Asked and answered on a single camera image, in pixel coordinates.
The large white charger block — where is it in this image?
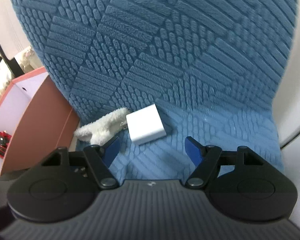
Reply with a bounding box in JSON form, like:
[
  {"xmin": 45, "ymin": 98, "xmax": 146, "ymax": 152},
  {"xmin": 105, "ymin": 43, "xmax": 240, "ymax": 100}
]
[{"xmin": 126, "ymin": 104, "xmax": 167, "ymax": 145}]

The red black toy figure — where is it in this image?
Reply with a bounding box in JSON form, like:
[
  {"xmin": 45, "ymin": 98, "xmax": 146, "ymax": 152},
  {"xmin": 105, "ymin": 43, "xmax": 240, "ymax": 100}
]
[{"xmin": 0, "ymin": 131, "xmax": 12, "ymax": 159}]

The white fluffy plush item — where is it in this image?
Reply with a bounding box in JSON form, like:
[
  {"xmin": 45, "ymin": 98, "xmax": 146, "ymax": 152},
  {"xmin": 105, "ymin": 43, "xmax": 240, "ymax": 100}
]
[{"xmin": 74, "ymin": 107, "xmax": 131, "ymax": 146}]

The pink cardboard box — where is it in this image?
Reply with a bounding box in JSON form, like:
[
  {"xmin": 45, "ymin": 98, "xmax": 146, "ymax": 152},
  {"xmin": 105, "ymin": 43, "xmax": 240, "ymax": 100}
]
[{"xmin": 0, "ymin": 67, "xmax": 79, "ymax": 176}]

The blue textured chair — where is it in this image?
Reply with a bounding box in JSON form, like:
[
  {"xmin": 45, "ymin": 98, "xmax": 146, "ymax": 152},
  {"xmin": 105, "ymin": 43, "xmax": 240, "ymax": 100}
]
[{"xmin": 11, "ymin": 0, "xmax": 298, "ymax": 181}]

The white bed footboard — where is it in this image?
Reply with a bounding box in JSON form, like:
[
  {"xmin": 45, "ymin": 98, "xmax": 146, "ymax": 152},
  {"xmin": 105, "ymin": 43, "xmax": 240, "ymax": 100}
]
[{"xmin": 0, "ymin": 0, "xmax": 30, "ymax": 77}]

